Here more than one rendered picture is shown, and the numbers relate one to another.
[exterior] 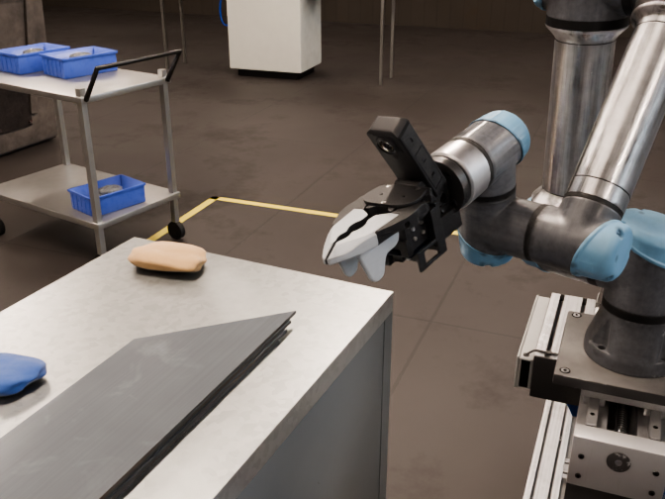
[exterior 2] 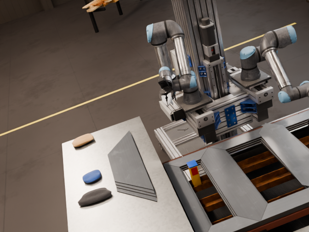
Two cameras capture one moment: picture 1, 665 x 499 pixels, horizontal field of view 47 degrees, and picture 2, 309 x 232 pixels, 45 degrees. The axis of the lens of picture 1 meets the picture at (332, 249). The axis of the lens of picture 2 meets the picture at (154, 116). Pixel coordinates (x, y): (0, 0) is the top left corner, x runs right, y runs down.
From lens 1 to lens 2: 155 cm
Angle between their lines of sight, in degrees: 29
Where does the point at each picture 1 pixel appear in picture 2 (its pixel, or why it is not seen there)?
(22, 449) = (121, 177)
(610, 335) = (189, 97)
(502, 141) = (168, 72)
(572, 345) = (182, 104)
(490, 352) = not seen: hidden behind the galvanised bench
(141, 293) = (88, 150)
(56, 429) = (121, 172)
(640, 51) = (178, 45)
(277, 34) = not seen: outside the picture
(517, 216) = (176, 84)
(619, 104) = (180, 56)
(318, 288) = (123, 125)
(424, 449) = not seen: hidden behind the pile
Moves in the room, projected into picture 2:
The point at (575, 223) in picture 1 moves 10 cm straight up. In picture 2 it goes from (186, 79) to (183, 66)
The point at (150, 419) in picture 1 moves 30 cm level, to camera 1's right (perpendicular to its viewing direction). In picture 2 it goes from (134, 159) to (169, 134)
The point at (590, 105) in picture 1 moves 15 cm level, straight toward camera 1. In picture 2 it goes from (167, 56) to (175, 63)
